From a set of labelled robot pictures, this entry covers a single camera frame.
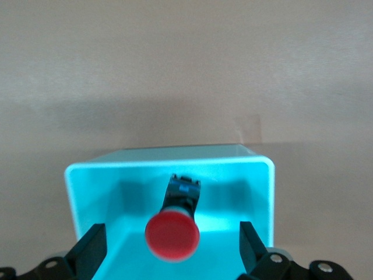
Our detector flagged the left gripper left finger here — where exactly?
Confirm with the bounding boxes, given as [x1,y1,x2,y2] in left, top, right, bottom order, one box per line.
[17,222,108,280]

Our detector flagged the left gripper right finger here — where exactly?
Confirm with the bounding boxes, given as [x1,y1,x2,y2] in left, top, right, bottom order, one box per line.
[238,220,310,280]

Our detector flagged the red push button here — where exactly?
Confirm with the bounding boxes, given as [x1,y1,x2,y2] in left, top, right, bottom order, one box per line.
[145,173,202,263]

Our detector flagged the cyan plastic box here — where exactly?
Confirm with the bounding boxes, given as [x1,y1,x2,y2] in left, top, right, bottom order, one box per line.
[64,144,276,280]

